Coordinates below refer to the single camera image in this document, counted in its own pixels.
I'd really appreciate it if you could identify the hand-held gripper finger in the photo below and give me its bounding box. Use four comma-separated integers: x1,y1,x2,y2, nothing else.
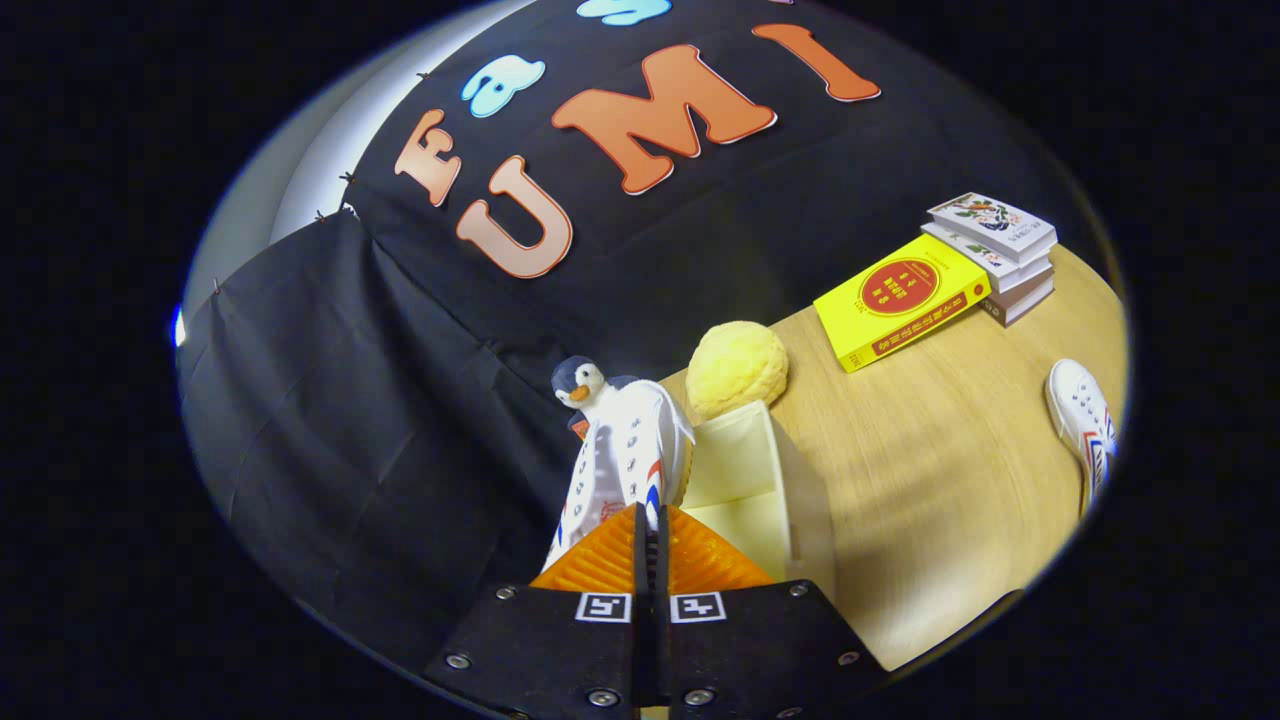
420,503,651,720
652,505,891,720

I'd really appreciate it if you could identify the beige fabric storage box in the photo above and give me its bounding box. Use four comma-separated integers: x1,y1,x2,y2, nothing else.
678,400,836,601

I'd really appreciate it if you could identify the white canvas shoe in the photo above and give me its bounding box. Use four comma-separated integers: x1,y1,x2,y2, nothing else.
1045,358,1121,518
540,378,697,573

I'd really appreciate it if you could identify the penguin plush toy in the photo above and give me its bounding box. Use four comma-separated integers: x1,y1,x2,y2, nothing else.
551,355,641,441

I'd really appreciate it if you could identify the yellow round plush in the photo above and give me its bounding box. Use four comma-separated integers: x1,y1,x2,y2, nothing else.
686,321,790,421

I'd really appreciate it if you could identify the yellow book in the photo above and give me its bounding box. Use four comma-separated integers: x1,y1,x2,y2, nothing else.
813,233,993,374

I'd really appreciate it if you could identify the white book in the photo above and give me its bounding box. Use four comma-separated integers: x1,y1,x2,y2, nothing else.
920,222,1054,294
980,275,1056,328

